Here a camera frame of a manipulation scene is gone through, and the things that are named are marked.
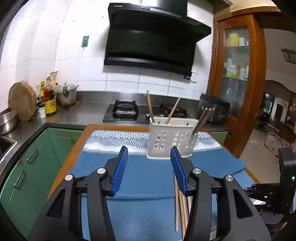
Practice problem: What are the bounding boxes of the patterned blue white tablecloth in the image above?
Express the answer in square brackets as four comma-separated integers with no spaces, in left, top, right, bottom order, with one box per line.
[67,130,247,241]

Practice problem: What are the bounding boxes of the black range hood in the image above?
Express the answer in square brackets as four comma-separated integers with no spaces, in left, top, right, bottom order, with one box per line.
[104,0,212,76]

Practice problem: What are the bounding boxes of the steel kitchen countertop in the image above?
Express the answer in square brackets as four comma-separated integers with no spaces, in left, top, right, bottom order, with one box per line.
[0,90,232,179]

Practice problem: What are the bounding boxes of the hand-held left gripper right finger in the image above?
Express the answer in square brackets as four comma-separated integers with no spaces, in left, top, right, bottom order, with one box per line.
[170,146,271,241]

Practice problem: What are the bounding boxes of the long brown chopstick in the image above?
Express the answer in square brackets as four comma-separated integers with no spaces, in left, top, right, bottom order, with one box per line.
[144,90,155,122]
[165,97,181,124]
[194,108,211,135]
[174,174,180,232]
[179,194,187,241]
[192,107,208,135]
[196,108,215,134]

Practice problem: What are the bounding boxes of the steel pot with lid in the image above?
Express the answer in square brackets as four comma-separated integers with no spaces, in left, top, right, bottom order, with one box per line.
[55,83,80,108]

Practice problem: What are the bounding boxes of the steel kitchen sink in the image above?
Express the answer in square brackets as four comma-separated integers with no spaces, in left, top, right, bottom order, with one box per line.
[0,136,18,158]

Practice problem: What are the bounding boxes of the black countertop appliance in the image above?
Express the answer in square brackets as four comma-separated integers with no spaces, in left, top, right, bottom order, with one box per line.
[198,93,231,124]

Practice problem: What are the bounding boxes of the group of condiment bottles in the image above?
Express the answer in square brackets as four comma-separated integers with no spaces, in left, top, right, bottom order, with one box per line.
[36,71,58,118]

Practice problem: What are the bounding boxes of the steel mixing bowl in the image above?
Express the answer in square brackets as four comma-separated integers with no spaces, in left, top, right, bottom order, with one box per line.
[0,110,19,135]

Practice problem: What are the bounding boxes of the ceiling light fixture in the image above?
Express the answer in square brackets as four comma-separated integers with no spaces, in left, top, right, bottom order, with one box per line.
[281,47,296,63]

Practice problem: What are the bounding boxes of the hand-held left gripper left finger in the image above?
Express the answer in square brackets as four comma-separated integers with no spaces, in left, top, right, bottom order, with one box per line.
[28,146,129,241]

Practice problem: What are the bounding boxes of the green base cabinets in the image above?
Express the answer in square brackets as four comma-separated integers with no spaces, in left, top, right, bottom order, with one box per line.
[0,127,85,230]

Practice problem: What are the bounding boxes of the group of small boxes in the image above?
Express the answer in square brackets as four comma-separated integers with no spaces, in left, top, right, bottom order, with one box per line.
[223,33,250,81]

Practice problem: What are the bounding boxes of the wooden table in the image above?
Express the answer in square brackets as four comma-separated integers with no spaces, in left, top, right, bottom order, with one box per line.
[46,124,260,202]

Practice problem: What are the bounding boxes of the round wooden cutting board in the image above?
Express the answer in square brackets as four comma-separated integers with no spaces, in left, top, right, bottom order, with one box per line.
[8,81,37,122]

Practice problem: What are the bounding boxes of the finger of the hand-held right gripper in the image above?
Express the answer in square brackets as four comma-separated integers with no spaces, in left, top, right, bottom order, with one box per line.
[251,196,286,212]
[245,183,280,196]

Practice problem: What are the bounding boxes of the black gas stove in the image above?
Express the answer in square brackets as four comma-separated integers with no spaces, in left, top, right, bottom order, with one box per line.
[102,100,191,123]

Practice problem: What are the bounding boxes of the wooden glass door cabinet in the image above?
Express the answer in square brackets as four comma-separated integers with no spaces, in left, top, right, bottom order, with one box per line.
[206,7,266,158]

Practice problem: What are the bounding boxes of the white plastic utensil holder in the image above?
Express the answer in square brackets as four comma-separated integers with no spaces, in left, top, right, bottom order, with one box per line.
[146,116,200,160]

